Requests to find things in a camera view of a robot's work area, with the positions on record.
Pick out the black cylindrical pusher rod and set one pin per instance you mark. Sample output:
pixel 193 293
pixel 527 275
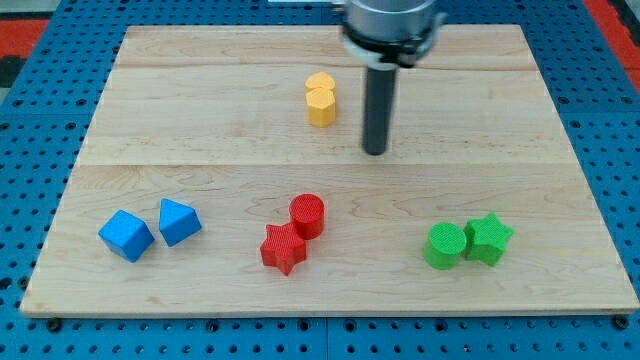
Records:
pixel 379 96

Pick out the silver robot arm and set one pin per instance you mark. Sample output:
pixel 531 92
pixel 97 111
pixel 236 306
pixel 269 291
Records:
pixel 387 35

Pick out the green star block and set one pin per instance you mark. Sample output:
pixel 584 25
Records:
pixel 487 239

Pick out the red star block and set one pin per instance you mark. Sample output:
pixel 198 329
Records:
pixel 282 248

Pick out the yellow heart block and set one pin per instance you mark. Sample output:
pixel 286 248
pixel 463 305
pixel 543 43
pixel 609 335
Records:
pixel 320 80

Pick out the yellow hexagon block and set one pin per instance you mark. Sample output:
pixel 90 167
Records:
pixel 321 107

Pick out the red cylinder block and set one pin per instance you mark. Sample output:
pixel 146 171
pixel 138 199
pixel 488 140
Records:
pixel 307 214

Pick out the green cylinder block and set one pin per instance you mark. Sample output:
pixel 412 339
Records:
pixel 444 245

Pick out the wooden board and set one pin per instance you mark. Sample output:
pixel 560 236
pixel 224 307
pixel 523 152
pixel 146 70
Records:
pixel 222 176

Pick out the blue triangle block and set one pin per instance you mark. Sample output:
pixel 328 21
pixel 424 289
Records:
pixel 177 221

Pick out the blue cube block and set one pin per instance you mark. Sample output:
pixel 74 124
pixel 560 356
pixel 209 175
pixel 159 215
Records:
pixel 126 235

